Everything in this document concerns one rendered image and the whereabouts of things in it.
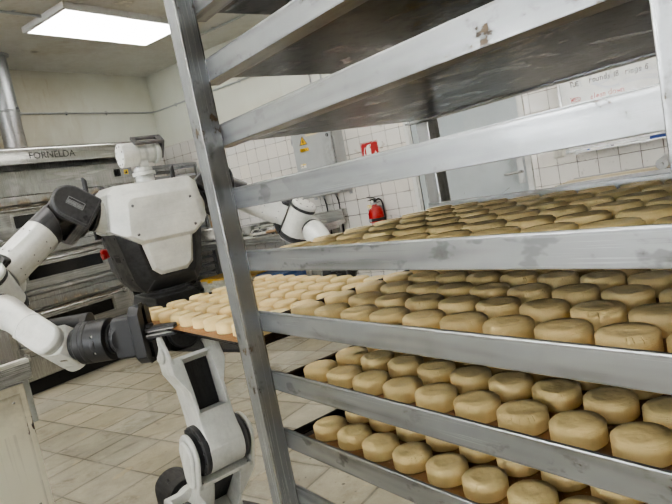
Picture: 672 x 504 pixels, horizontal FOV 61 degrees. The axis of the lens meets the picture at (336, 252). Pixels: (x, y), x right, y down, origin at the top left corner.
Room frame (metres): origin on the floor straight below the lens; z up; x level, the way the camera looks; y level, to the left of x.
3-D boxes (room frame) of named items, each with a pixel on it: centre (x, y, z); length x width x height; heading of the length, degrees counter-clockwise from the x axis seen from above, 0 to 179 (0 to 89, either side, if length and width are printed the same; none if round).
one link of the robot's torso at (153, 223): (1.70, 0.53, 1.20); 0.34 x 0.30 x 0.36; 127
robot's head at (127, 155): (1.64, 0.49, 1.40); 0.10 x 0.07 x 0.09; 127
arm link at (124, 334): (1.18, 0.47, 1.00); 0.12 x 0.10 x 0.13; 82
